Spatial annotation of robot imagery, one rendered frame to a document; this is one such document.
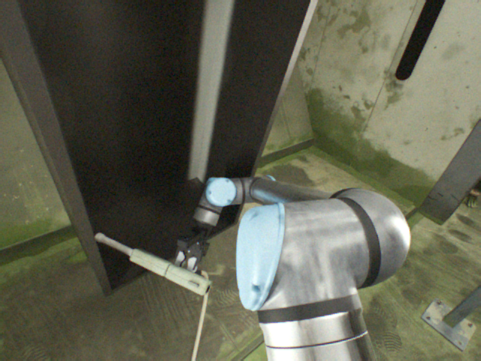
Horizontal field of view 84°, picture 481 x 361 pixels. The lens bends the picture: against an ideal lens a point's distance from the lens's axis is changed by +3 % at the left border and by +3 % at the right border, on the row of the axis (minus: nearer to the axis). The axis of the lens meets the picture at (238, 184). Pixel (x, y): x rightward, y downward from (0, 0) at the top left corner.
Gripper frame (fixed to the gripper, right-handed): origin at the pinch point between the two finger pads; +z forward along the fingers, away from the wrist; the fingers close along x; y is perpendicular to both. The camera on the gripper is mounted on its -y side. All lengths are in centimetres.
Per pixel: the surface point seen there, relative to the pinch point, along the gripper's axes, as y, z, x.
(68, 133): -31, -31, 39
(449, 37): 72, -178, -79
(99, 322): 29, 40, 42
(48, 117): -61, -27, 5
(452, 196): 128, -100, -120
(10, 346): 13, 57, 67
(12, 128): 6, -31, 122
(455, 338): 84, -11, -118
